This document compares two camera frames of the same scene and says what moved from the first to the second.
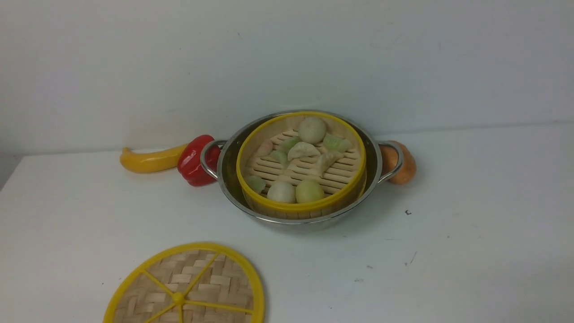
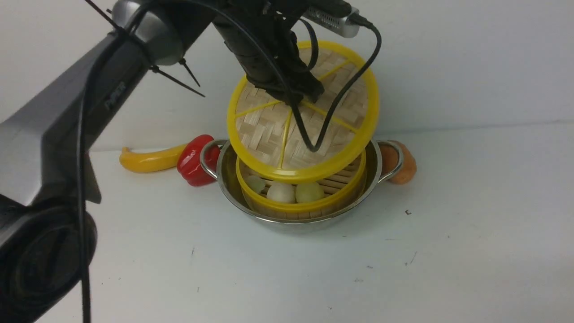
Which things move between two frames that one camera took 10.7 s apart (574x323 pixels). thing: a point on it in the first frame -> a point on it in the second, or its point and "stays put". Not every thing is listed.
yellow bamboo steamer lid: (189, 282) -> (263, 126)
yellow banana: (167, 160) stays put
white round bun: (282, 192) stays put
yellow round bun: (308, 190) stays put
